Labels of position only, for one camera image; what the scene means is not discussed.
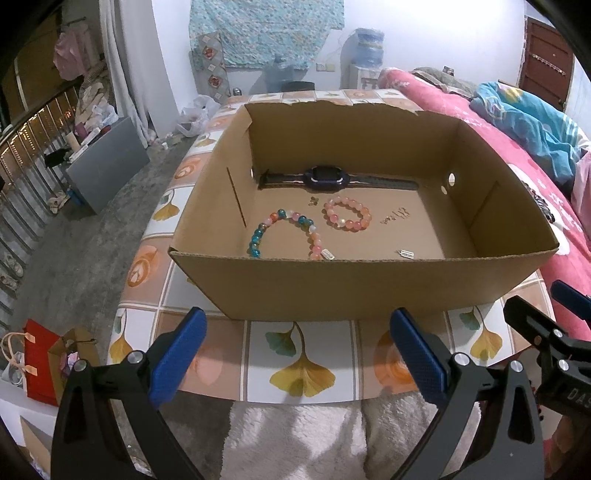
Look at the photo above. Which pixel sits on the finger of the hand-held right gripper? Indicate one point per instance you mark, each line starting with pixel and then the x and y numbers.
pixel 531 321
pixel 572 297

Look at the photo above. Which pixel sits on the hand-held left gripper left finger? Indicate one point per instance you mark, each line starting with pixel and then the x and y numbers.
pixel 178 360

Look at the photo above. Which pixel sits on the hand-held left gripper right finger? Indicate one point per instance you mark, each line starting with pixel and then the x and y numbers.
pixel 415 355

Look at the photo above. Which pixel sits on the brown cardboard box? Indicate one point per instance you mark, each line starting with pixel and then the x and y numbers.
pixel 351 286

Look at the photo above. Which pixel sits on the dark purple smart watch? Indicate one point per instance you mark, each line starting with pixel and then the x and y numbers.
pixel 323 177

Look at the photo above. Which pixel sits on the brown paper bag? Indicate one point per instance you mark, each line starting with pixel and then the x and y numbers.
pixel 81 346

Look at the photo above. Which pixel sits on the small silver tag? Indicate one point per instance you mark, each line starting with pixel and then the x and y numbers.
pixel 405 253

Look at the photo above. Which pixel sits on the red gift bag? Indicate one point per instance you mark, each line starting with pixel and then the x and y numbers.
pixel 39 364

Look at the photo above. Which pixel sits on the small gold earrings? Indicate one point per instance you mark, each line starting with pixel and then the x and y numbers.
pixel 396 216

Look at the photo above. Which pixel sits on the white fleece clothing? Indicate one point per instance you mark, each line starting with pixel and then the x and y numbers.
pixel 295 438

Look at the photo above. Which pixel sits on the pink floral bed quilt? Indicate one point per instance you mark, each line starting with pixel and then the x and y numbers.
pixel 521 161

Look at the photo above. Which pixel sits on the blue patterned blanket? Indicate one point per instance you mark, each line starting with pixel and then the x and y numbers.
pixel 531 124

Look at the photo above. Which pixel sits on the grey cabinet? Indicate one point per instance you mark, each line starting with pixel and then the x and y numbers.
pixel 111 166

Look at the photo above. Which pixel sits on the brown wooden door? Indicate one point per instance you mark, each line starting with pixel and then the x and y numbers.
pixel 547 60

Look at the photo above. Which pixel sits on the white plastic bag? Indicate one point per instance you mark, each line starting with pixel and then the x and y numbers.
pixel 198 115

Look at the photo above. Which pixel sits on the grey fuzzy blanket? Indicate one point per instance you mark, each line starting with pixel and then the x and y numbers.
pixel 443 82

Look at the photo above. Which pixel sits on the metal railing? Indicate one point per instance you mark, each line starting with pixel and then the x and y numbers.
pixel 41 122

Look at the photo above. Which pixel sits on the white curtain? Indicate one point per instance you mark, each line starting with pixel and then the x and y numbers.
pixel 124 69

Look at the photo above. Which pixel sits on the patchwork hanging strip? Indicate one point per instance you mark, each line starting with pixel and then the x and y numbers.
pixel 213 64

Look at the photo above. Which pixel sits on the clear blue water jug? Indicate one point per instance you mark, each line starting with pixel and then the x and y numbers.
pixel 280 71

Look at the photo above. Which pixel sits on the blue water dispenser bottle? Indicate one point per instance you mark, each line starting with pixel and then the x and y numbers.
pixel 370 46

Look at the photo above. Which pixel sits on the pink hanging garment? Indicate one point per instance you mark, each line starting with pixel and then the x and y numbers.
pixel 69 55

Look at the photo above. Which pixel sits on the white wall socket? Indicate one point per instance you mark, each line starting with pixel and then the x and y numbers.
pixel 325 68

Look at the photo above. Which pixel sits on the teal patterned wall cloth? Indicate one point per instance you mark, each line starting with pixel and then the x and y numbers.
pixel 268 27

